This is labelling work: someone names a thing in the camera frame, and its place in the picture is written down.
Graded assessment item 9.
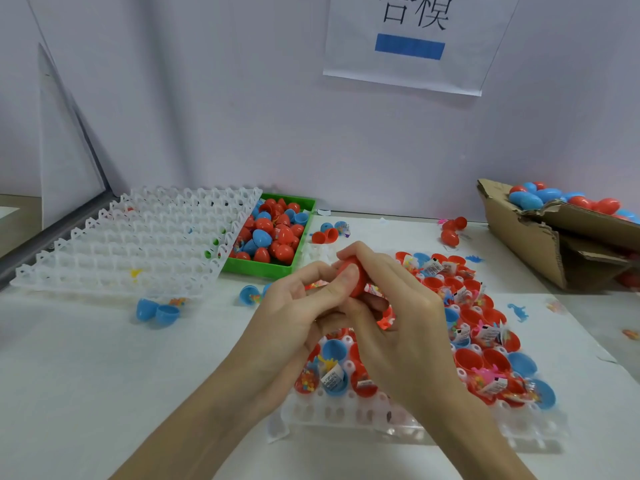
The blue egg shell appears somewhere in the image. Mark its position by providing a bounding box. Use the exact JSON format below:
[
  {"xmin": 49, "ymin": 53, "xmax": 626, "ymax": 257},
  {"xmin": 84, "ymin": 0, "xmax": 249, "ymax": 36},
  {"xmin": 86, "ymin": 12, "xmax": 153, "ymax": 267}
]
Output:
[{"xmin": 136, "ymin": 299, "xmax": 182, "ymax": 329}]

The clear plastic egg tray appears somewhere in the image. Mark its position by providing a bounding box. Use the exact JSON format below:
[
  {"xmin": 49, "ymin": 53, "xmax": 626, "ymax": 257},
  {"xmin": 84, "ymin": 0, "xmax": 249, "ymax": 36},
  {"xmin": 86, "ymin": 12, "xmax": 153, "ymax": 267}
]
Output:
[
  {"xmin": 280, "ymin": 249, "xmax": 566, "ymax": 446},
  {"xmin": 10, "ymin": 187, "xmax": 264, "ymax": 298}
]

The person's left hand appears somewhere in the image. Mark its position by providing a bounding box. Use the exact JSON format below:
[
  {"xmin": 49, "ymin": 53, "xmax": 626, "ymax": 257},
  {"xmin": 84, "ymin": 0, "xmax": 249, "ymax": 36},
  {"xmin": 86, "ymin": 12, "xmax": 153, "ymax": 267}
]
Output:
[{"xmin": 222, "ymin": 259, "xmax": 363, "ymax": 416}]

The person's right hand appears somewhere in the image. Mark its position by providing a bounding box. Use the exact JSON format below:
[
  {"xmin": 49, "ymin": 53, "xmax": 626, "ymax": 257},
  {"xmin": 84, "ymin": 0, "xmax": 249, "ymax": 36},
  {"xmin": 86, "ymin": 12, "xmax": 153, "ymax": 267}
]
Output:
[{"xmin": 335, "ymin": 241, "xmax": 479, "ymax": 416}]

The pile of finished eggs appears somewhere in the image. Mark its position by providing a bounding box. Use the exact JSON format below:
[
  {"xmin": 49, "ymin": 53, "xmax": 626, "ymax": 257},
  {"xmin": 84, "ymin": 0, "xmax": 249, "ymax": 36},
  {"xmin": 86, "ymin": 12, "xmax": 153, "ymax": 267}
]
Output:
[{"xmin": 507, "ymin": 181, "xmax": 640, "ymax": 226}]

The green plastic tray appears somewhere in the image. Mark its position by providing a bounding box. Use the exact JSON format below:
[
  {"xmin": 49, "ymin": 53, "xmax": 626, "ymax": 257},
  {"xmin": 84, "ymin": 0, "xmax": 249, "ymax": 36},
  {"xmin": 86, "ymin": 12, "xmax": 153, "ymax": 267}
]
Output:
[{"xmin": 220, "ymin": 193, "xmax": 317, "ymax": 279}]

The grey metal rail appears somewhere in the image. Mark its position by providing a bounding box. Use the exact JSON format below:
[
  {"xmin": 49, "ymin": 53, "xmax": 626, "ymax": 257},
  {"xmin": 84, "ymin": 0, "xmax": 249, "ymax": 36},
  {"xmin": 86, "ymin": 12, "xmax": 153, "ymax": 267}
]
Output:
[{"xmin": 0, "ymin": 189, "xmax": 116, "ymax": 286}]

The small capsule cluster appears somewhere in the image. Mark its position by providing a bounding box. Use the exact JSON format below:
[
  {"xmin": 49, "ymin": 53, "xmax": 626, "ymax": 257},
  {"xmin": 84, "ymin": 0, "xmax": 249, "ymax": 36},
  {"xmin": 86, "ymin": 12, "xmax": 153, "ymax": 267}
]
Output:
[{"xmin": 311, "ymin": 221, "xmax": 351, "ymax": 245}]

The white paper sign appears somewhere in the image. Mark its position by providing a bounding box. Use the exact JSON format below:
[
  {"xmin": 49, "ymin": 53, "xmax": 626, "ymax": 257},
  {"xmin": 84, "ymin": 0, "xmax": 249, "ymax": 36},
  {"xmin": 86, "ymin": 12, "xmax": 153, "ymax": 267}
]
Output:
[{"xmin": 322, "ymin": 0, "xmax": 522, "ymax": 97}]

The cardboard box of capsules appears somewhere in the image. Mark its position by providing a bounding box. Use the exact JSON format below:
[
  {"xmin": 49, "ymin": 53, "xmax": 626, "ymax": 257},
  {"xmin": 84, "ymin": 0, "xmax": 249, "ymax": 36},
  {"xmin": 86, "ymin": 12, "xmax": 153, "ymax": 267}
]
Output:
[{"xmin": 477, "ymin": 177, "xmax": 640, "ymax": 293}]

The clear triangular panel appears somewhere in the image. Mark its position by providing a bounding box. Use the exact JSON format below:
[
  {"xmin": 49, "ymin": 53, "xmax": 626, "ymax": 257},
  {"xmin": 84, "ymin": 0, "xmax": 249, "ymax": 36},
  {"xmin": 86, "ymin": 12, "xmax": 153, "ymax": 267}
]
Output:
[{"xmin": 38, "ymin": 45, "xmax": 109, "ymax": 228}]

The person's right forearm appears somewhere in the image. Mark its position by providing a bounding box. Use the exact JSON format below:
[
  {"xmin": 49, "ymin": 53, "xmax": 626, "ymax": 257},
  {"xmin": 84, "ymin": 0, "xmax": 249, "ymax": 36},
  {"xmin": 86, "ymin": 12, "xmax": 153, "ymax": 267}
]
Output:
[{"xmin": 425, "ymin": 385, "xmax": 536, "ymax": 480}]

